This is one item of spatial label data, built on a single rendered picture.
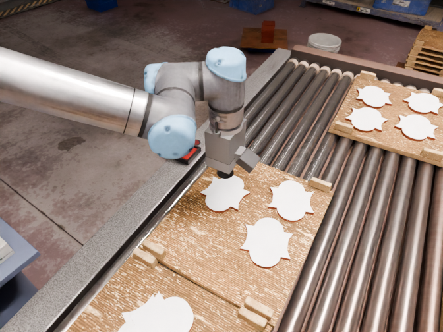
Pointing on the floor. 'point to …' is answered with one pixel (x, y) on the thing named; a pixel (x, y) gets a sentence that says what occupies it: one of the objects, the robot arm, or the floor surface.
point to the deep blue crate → (252, 5)
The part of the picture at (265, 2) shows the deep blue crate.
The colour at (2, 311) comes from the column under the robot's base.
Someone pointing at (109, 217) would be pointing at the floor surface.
